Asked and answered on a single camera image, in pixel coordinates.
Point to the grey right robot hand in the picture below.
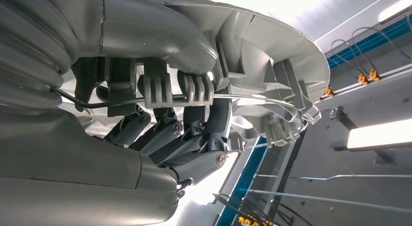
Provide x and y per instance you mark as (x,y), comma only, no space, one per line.
(64,169)

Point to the grey ceiling conduit pipe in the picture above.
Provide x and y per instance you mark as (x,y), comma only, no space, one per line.
(370,176)
(338,202)

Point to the ceiling light panel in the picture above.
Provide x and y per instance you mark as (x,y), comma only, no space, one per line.
(379,136)
(396,8)

